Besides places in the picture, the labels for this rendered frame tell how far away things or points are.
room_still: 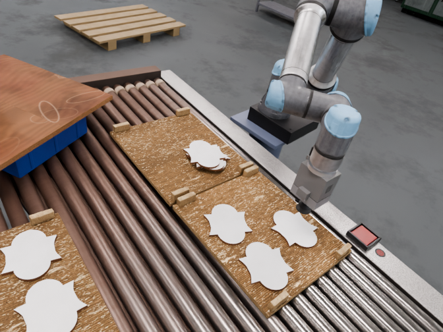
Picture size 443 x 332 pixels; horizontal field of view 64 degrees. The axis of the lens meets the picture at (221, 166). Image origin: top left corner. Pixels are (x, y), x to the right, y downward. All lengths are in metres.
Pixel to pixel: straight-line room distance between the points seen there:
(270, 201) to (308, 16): 0.56
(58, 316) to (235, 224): 0.49
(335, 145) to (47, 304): 0.72
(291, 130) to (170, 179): 0.62
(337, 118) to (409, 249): 1.99
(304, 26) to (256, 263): 0.66
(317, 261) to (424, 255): 1.78
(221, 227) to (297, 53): 0.52
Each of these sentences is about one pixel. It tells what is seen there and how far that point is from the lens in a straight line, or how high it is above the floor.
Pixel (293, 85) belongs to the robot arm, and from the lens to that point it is 0.92.
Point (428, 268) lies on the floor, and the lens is 2.69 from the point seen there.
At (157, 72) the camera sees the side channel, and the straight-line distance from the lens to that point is 1.76.
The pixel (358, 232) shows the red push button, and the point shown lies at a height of 0.93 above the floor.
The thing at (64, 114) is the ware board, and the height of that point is 1.04.
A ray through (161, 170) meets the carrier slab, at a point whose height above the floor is 0.94.
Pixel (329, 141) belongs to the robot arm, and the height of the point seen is 1.28.
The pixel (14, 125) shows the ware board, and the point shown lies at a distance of 1.21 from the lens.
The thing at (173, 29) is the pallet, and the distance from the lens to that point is 4.95.
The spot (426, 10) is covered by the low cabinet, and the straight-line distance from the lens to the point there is 9.59.
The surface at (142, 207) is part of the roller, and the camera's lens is 1.07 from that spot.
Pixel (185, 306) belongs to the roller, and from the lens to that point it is 0.89.
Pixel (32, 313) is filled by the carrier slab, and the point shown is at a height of 0.95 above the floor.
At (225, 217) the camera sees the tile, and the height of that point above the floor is 0.94.
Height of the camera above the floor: 1.70
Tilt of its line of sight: 39 degrees down
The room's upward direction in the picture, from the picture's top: 12 degrees clockwise
